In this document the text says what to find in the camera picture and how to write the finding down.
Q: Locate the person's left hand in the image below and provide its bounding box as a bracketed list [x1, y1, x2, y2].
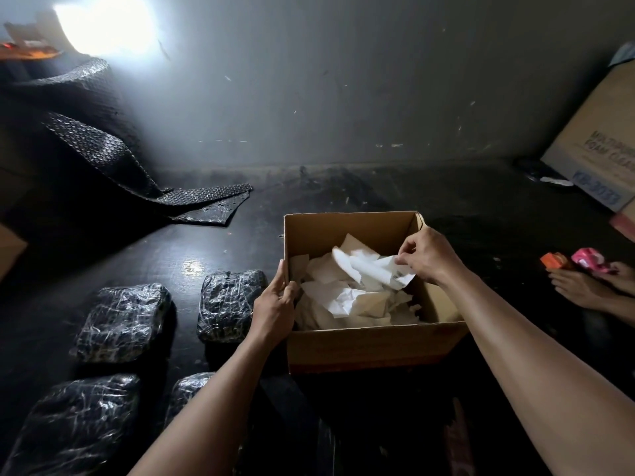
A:
[246, 259, 301, 348]

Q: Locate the person's right hand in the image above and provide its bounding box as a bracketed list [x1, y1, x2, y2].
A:
[395, 226, 470, 288]

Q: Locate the white paper sheet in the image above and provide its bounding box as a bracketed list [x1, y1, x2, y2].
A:
[331, 247, 417, 292]

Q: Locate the brown cardboard box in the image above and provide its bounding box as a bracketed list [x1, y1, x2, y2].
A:
[283, 211, 470, 375]

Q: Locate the person's right forearm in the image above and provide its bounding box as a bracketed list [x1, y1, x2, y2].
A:
[437, 266, 635, 476]

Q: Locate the person's left forearm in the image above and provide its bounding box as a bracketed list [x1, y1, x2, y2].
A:
[128, 335, 277, 476]

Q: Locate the pile of crumpled white paper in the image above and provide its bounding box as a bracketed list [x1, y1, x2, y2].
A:
[290, 234, 423, 332]

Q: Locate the black plastic-wrapped bundle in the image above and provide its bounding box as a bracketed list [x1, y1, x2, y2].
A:
[0, 374, 142, 476]
[164, 372, 217, 428]
[196, 270, 269, 343]
[69, 283, 173, 364]

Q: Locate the orange small packet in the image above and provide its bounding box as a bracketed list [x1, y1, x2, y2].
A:
[540, 252, 572, 271]

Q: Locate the pink small packet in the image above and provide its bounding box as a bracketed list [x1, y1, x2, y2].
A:
[571, 247, 614, 274]

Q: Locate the pink box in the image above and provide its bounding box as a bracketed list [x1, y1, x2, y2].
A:
[609, 199, 635, 242]

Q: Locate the large printed cardboard carton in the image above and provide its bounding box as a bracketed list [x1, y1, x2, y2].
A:
[540, 59, 635, 214]

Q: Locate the black bubble wrap roll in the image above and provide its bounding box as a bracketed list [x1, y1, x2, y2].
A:
[0, 57, 254, 227]

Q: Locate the flat brown cardboard piece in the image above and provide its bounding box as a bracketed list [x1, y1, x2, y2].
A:
[0, 224, 28, 281]

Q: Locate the cardboard piece with orange items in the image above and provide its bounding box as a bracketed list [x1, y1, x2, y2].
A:
[0, 20, 64, 62]

